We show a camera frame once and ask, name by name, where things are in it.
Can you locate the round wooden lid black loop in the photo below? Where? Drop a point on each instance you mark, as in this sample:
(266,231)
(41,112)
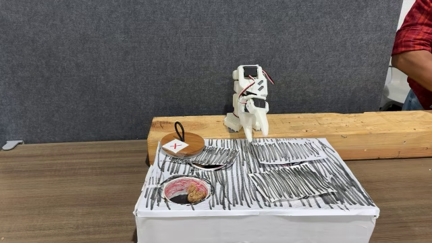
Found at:
(192,143)

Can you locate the white paper red cross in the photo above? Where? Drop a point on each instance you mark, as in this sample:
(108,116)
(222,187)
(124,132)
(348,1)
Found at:
(175,146)

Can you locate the brown debris clump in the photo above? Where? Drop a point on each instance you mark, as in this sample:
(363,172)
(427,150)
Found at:
(196,194)

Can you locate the scribbled paper sheet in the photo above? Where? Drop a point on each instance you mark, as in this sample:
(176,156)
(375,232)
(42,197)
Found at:
(216,155)
(287,152)
(290,182)

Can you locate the light wooden beam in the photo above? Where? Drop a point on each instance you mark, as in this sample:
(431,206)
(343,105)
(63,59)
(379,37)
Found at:
(337,128)

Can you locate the white box with black scribbles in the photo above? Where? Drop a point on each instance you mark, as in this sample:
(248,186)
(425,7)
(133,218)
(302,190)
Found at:
(253,226)

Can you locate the grey felt partition panel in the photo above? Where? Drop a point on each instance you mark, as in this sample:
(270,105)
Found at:
(135,60)

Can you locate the person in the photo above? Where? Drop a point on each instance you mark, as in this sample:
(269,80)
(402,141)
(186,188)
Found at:
(416,30)

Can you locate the grey partition foot bracket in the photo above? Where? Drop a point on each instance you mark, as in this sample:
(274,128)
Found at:
(11,144)

